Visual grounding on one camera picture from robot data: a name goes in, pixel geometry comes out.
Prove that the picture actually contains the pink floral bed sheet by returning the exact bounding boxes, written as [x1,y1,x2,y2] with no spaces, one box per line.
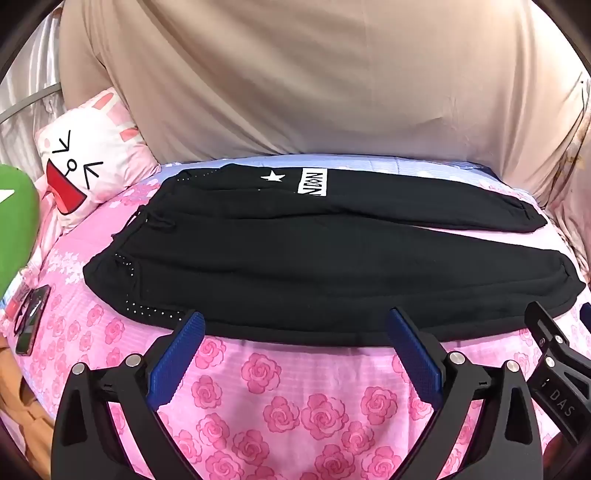
[0,154,591,480]

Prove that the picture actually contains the white satin curtain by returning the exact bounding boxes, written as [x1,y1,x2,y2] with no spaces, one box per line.
[0,14,63,153]

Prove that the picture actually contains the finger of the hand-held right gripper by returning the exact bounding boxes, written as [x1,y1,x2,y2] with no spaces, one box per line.
[525,302,573,385]

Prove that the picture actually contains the metal rail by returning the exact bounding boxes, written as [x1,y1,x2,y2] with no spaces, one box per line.
[0,85,61,125]

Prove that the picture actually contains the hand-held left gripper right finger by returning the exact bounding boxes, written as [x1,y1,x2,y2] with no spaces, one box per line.
[388,307,543,480]

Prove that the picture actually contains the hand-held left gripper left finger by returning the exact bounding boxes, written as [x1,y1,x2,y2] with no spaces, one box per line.
[52,311,206,480]

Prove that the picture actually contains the black pants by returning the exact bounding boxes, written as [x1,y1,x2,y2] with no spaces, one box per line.
[83,164,587,347]

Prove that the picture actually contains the floral curtain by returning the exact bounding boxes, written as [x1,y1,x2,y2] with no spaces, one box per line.
[540,78,591,287]

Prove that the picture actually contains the beige cloth cover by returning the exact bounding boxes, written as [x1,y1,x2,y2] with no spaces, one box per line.
[58,0,591,204]

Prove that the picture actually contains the green plush toy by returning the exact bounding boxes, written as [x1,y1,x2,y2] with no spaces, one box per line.
[0,164,41,296]

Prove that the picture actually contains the black smartphone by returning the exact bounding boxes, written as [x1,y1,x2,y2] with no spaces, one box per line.
[15,285,51,356]

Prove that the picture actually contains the cartoon rabbit pillow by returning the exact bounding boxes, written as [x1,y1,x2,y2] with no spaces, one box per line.
[34,88,160,232]

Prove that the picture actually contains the tan cloth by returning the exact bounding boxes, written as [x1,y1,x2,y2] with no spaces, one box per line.
[0,342,52,444]

